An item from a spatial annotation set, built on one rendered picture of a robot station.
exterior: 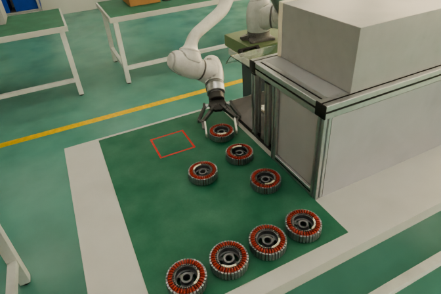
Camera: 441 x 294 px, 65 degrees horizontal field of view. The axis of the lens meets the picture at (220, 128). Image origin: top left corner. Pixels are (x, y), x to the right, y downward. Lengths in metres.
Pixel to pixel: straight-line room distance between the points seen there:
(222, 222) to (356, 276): 1.02
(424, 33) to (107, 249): 1.18
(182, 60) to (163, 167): 0.48
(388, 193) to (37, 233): 1.99
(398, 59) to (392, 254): 1.23
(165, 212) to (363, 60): 0.80
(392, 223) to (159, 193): 0.79
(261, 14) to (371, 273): 1.63
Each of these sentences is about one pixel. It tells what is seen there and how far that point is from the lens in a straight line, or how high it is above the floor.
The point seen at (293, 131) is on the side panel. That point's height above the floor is 0.94.
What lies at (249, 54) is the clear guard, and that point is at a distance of 1.55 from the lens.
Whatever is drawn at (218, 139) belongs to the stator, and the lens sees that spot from 1.49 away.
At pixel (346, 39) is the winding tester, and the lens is 1.08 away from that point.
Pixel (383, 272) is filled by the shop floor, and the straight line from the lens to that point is 2.07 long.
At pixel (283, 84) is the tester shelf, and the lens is 1.19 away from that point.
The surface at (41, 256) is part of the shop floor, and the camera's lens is 2.34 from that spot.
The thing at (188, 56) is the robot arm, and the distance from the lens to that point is 1.58.
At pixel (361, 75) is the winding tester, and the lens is 1.12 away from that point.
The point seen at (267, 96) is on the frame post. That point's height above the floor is 1.00.
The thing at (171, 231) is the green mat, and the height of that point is 0.75.
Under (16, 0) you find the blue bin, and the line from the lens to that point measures 7.36.
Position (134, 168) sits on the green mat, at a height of 0.75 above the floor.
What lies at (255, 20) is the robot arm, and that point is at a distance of 2.36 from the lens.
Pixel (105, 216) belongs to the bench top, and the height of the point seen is 0.75.
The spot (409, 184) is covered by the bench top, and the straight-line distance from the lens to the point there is 1.41.
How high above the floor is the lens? 1.62
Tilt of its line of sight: 33 degrees down
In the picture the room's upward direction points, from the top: 4 degrees counter-clockwise
